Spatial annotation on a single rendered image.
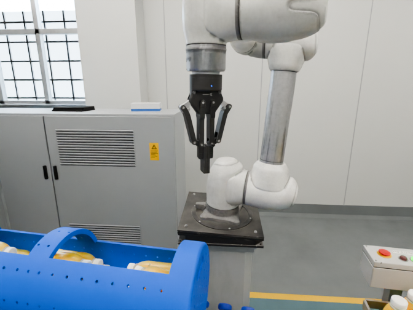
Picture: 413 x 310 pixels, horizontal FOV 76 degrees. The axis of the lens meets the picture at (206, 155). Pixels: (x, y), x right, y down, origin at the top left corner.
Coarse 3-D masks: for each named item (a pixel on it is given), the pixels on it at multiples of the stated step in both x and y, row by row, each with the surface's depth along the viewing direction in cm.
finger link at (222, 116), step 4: (228, 104) 63; (228, 108) 63; (220, 112) 65; (224, 112) 63; (228, 112) 63; (220, 116) 64; (224, 116) 63; (220, 120) 64; (224, 120) 64; (216, 124) 66; (220, 124) 64; (224, 124) 64; (216, 128) 65; (220, 128) 64; (216, 132) 66; (220, 132) 64; (216, 136) 66; (220, 136) 64; (216, 140) 64; (220, 140) 65
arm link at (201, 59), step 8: (192, 48) 55; (200, 48) 55; (208, 48) 55; (216, 48) 55; (224, 48) 57; (192, 56) 56; (200, 56) 55; (208, 56) 55; (216, 56) 56; (224, 56) 57; (192, 64) 56; (200, 64) 56; (208, 64) 55; (216, 64) 56; (224, 64) 58; (192, 72) 59; (200, 72) 57; (208, 72) 57; (216, 72) 58
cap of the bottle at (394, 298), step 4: (392, 296) 75; (396, 296) 75; (400, 296) 75; (392, 300) 74; (396, 300) 74; (400, 300) 74; (404, 300) 74; (392, 304) 74; (396, 304) 73; (400, 304) 72; (404, 304) 72; (396, 308) 73; (400, 308) 73; (404, 308) 72
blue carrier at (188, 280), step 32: (0, 256) 73; (32, 256) 72; (96, 256) 95; (128, 256) 93; (160, 256) 90; (192, 256) 69; (0, 288) 70; (32, 288) 68; (64, 288) 67; (96, 288) 66; (128, 288) 65; (160, 288) 64; (192, 288) 63
